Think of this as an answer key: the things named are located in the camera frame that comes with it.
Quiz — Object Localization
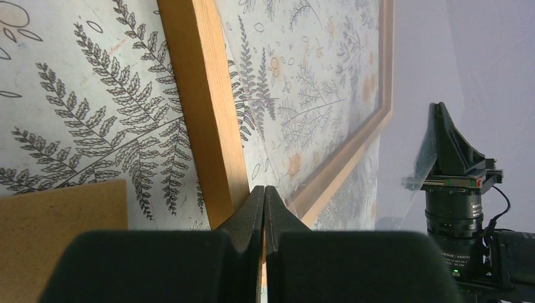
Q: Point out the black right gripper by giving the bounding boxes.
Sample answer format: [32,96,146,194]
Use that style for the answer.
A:
[402,102,503,285]

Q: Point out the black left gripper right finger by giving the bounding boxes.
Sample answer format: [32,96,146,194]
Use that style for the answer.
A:
[264,186,462,302]

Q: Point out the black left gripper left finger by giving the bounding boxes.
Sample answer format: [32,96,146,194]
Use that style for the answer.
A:
[39,186,265,302]

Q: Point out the wooden picture frame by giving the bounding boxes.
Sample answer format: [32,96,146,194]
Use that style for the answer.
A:
[158,1,394,229]

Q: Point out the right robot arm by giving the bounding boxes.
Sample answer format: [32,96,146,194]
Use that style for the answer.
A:
[402,102,534,302]

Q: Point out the brown cardboard backing board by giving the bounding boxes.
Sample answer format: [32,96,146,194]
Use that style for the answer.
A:
[1,180,127,302]

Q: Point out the floral patterned table mat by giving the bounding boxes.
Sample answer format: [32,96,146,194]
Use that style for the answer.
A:
[1,1,390,230]

